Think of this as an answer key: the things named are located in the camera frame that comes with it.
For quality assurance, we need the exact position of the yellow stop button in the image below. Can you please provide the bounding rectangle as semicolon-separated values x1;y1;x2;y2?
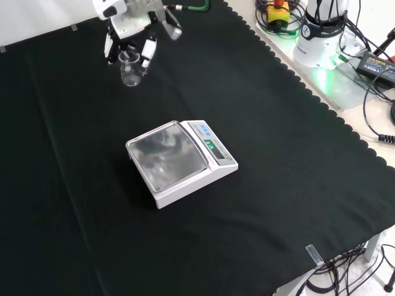
266;0;291;25

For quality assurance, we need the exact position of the white electronic balance steel pan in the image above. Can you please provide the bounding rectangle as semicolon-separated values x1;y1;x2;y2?
125;119;239;210

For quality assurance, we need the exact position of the black power adapter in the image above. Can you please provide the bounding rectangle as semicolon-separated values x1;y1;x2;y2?
355;51;395;88

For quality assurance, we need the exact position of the white bench leg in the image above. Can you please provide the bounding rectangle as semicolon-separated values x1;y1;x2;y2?
365;232;387;264

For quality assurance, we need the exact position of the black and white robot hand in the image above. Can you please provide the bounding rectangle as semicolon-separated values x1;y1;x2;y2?
92;0;159;76

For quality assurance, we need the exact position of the green cable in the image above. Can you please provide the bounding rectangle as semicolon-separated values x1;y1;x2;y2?
163;0;211;12

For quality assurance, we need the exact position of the small clear glass beaker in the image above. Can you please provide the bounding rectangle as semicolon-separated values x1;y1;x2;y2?
118;51;144;88

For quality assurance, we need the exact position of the black bench cloth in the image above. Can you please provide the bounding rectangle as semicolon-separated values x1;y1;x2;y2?
0;0;395;296

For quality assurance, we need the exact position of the black cable with ferrite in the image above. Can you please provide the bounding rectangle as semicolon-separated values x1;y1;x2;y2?
362;76;395;144

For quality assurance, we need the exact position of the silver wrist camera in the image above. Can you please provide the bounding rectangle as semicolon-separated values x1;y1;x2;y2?
161;12;183;41

